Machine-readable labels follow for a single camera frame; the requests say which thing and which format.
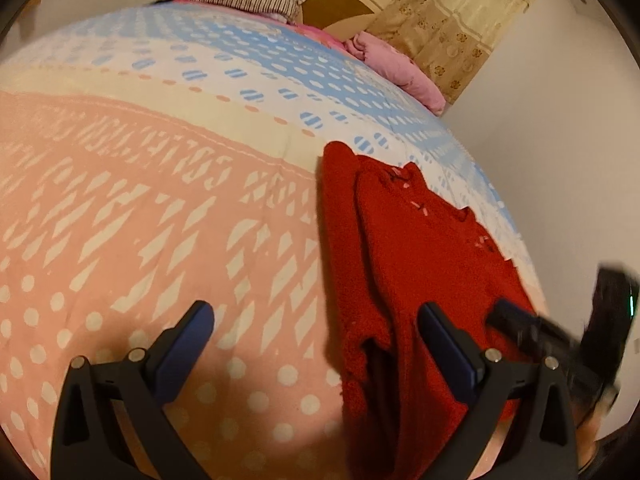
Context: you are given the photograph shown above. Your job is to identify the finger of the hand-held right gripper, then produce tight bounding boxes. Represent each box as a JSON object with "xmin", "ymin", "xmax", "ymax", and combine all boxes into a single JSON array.
[{"xmin": 486, "ymin": 297, "xmax": 548, "ymax": 358}]

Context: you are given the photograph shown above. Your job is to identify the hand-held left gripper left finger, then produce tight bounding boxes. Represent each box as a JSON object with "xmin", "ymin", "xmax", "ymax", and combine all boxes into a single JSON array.
[{"xmin": 50, "ymin": 300, "xmax": 216, "ymax": 480}]

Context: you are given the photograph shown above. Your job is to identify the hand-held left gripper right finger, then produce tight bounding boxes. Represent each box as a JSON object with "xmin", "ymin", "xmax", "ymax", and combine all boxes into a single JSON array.
[{"xmin": 417, "ymin": 302, "xmax": 581, "ymax": 480}]

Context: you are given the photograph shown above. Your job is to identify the red knitted sweater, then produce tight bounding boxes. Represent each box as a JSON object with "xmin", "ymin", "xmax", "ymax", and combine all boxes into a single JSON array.
[{"xmin": 317, "ymin": 141, "xmax": 551, "ymax": 480}]

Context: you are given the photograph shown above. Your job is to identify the pink and blue dotted blanket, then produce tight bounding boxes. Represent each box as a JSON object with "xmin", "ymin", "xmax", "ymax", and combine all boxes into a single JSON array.
[{"xmin": 0, "ymin": 2, "xmax": 551, "ymax": 480}]

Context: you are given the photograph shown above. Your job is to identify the pink pillow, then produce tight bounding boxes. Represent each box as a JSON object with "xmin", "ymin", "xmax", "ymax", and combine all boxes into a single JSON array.
[{"xmin": 345, "ymin": 30, "xmax": 447, "ymax": 115}]

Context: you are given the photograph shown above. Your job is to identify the beige patterned curtain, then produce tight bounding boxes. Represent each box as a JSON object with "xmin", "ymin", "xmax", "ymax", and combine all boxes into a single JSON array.
[{"xmin": 345, "ymin": 0, "xmax": 551, "ymax": 106}]

